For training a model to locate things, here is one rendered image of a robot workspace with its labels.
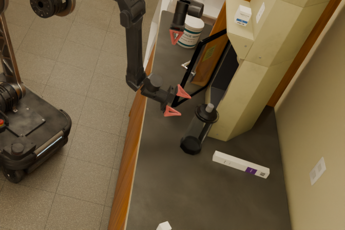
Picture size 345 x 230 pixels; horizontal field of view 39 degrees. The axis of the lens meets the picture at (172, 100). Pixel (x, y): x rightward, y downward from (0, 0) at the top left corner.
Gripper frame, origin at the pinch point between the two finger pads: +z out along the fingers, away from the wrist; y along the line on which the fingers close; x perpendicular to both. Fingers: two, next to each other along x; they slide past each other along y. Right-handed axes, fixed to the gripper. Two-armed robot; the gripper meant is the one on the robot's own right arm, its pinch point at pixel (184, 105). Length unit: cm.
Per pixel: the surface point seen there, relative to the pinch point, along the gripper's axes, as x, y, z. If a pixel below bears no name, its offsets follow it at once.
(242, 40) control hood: -1.0, 38.4, 6.6
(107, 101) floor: 130, -96, -14
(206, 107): -5.9, 6.9, 7.0
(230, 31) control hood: 0.1, 39.3, 0.5
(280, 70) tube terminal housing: 9.7, 29.8, 32.3
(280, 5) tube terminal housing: -4, 58, 11
